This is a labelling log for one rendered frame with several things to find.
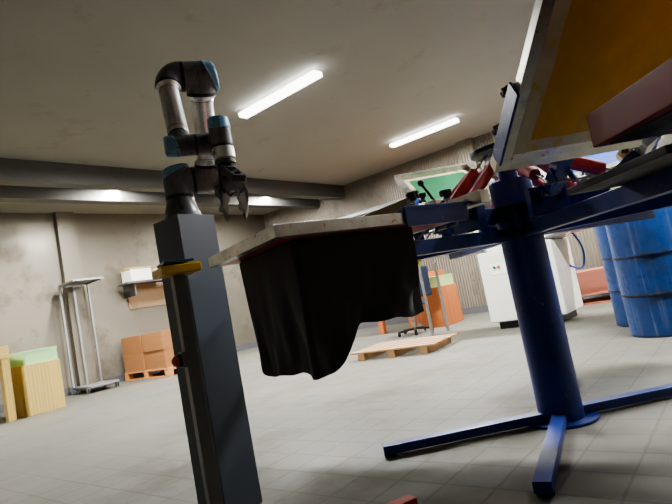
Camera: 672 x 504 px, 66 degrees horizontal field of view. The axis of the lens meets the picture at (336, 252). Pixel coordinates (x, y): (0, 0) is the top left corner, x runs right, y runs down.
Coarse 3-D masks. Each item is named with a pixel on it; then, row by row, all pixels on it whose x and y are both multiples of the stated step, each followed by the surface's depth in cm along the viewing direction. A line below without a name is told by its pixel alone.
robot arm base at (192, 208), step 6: (168, 198) 215; (174, 198) 214; (180, 198) 214; (186, 198) 215; (192, 198) 218; (168, 204) 215; (174, 204) 213; (180, 204) 213; (186, 204) 214; (192, 204) 216; (168, 210) 213; (174, 210) 212; (180, 210) 212; (186, 210) 213; (192, 210) 214; (198, 210) 217; (168, 216) 213
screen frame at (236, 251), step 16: (288, 224) 149; (304, 224) 152; (320, 224) 155; (336, 224) 158; (352, 224) 161; (368, 224) 164; (384, 224) 168; (400, 224) 172; (256, 240) 157; (272, 240) 151; (224, 256) 181; (240, 256) 176
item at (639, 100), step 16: (640, 80) 115; (656, 80) 110; (624, 96) 122; (640, 96) 116; (656, 96) 111; (592, 112) 135; (608, 112) 129; (624, 112) 123; (640, 112) 117; (656, 112) 112; (592, 128) 136; (608, 128) 130; (624, 128) 124; (640, 128) 123; (656, 128) 127; (608, 144) 137
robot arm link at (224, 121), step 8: (208, 120) 175; (216, 120) 174; (224, 120) 175; (208, 128) 175; (216, 128) 173; (224, 128) 174; (208, 136) 178; (216, 136) 173; (224, 136) 174; (216, 144) 173; (224, 144) 173; (232, 144) 176
